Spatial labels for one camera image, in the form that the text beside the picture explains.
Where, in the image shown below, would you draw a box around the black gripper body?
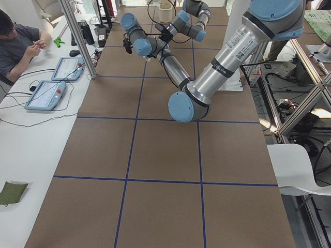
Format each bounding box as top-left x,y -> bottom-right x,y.
123,33 -> 132,54

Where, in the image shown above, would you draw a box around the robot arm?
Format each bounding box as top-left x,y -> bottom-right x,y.
155,1 -> 211,42
120,1 -> 306,123

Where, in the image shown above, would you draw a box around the black water bottle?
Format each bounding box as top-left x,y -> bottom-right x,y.
80,19 -> 95,45

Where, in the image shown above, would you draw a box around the cream ceramic container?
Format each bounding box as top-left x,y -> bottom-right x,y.
158,1 -> 173,23

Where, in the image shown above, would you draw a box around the black computer mouse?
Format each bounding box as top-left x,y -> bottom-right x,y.
69,50 -> 80,57

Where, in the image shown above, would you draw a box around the upper teach pendant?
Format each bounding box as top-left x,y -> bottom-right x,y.
51,57 -> 84,81

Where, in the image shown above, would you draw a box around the teach pendant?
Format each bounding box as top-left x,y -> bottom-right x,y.
24,81 -> 66,111
51,57 -> 84,81

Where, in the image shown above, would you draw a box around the green plastic clamp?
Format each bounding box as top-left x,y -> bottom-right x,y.
53,37 -> 65,48

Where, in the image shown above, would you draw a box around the lower teach pendant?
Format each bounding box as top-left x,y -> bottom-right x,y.
24,81 -> 66,111

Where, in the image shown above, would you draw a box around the seated person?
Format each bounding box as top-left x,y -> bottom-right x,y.
1,11 -> 52,83

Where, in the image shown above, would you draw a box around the green cloth pouch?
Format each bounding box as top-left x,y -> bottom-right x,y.
1,181 -> 28,206

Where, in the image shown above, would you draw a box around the white chair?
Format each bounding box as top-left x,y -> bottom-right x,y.
267,144 -> 330,196

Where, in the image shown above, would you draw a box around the aluminium frame post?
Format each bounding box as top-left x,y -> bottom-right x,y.
58,0 -> 97,79

